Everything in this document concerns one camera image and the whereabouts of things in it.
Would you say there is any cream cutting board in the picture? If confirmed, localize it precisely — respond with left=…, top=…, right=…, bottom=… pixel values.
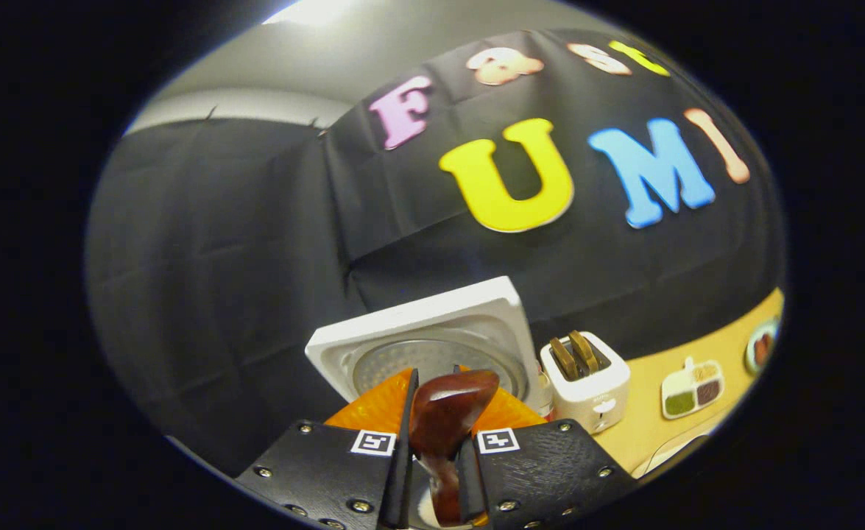
left=629, top=431, right=714, bottom=480

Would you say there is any black backdrop cloth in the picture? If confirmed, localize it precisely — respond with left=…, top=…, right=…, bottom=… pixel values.
left=85, top=29, right=786, bottom=476

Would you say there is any white divided grain tray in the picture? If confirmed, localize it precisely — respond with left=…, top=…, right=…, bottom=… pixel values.
left=660, top=356, right=726, bottom=421

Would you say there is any brown bread slice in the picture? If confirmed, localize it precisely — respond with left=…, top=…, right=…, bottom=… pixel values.
left=549, top=337, right=579, bottom=382
left=568, top=331, right=601, bottom=373

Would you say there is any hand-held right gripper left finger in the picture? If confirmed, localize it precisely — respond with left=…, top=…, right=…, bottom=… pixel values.
left=235, top=368, right=420, bottom=530

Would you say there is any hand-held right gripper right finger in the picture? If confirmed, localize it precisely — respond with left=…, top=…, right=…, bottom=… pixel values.
left=458, top=386, right=636, bottom=530

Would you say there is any pale green plate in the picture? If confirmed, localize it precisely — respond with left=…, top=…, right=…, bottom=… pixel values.
left=743, top=317, right=781, bottom=377

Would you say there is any white rice cooker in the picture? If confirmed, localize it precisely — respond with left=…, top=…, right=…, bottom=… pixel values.
left=305, top=276, right=555, bottom=417

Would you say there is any dark wooden spoon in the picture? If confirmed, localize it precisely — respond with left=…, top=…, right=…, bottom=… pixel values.
left=408, top=370, right=501, bottom=528

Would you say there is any white toaster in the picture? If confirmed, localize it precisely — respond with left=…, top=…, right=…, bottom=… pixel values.
left=540, top=331, right=632, bottom=436

